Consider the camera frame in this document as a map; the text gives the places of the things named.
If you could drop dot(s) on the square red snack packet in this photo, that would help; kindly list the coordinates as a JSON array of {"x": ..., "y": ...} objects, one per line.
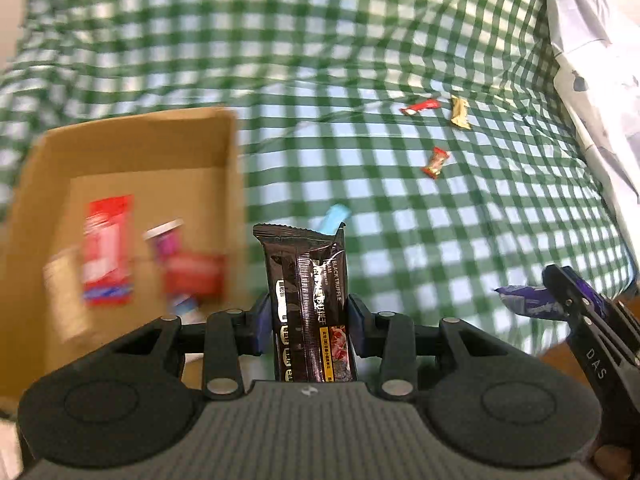
[{"x": 192, "y": 277}]

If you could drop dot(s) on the long red snack packet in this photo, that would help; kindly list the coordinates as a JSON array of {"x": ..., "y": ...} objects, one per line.
[{"x": 107, "y": 250}]

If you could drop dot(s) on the black snack bar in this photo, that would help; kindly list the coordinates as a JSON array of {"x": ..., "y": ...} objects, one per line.
[{"x": 305, "y": 300}]

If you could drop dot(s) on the light blue snack packet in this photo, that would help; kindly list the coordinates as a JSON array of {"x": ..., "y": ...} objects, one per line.
[{"x": 334, "y": 217}]

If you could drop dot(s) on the white printed cloth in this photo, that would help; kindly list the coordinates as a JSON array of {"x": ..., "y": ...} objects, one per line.
[{"x": 600, "y": 85}]

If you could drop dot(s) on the long purple snack packet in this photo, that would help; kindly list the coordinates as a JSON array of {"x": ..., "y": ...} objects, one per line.
[{"x": 165, "y": 245}]

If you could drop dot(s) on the red stick snack packet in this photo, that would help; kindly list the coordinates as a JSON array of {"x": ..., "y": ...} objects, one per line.
[{"x": 420, "y": 107}]

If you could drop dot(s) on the cardboard box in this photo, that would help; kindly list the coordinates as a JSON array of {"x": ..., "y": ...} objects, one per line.
[{"x": 150, "y": 150}]

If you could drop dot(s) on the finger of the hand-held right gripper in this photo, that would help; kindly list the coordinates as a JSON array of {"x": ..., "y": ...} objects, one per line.
[
  {"x": 620, "y": 325},
  {"x": 562, "y": 290}
]

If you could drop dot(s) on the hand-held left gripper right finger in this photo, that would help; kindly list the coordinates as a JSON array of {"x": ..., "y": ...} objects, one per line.
[{"x": 357, "y": 325}]

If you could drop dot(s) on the yellow snack bar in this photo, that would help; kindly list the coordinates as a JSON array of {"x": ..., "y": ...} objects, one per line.
[{"x": 459, "y": 112}]

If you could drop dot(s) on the purple blue snack packet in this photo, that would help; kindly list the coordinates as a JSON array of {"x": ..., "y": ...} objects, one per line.
[{"x": 530, "y": 302}]

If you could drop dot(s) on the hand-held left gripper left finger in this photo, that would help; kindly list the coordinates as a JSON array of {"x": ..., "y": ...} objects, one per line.
[{"x": 261, "y": 325}]

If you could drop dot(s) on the green checked blanket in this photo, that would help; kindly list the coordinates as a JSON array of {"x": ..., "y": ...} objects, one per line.
[{"x": 350, "y": 60}]

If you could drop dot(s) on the small red candy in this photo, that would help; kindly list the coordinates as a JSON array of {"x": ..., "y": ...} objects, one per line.
[{"x": 436, "y": 162}]

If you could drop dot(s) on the clear-wrapped nut bar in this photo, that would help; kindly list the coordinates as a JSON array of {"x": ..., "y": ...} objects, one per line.
[{"x": 65, "y": 295}]

